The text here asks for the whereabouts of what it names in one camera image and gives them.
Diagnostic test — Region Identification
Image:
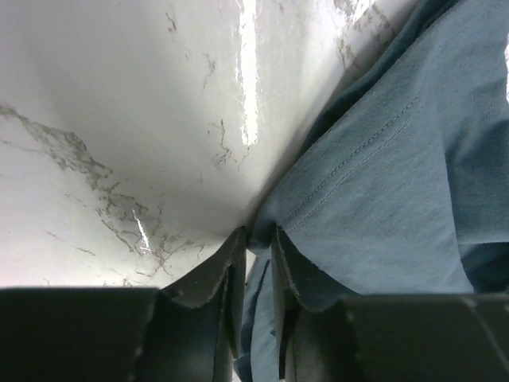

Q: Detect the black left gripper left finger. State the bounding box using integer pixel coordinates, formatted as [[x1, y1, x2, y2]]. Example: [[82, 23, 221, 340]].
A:
[[1, 228, 246, 381]]

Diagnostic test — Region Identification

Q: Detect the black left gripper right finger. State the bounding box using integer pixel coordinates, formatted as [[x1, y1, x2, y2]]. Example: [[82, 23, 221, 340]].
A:
[[271, 228, 508, 382]]

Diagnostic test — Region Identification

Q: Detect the slate blue t shirt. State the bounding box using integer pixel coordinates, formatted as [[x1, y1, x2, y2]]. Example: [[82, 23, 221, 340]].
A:
[[236, 1, 508, 381]]

